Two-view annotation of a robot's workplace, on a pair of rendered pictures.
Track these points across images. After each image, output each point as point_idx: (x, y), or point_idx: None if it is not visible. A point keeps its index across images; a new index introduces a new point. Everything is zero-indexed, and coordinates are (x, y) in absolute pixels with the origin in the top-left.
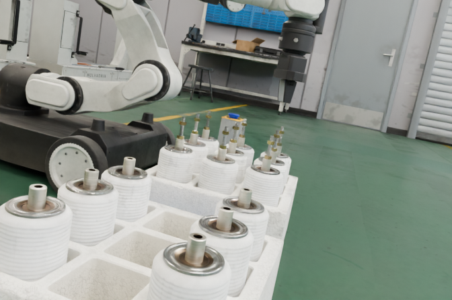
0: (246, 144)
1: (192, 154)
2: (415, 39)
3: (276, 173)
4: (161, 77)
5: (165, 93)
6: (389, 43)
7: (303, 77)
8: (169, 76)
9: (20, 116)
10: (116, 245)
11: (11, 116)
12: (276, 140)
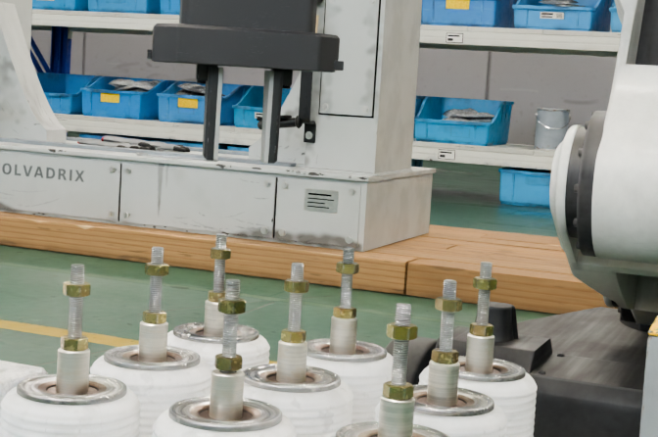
0: (479, 408)
1: (188, 344)
2: None
3: (20, 391)
4: (560, 162)
5: (587, 223)
6: None
7: (159, 41)
8: (588, 158)
9: (622, 328)
10: None
11: (607, 324)
12: (223, 324)
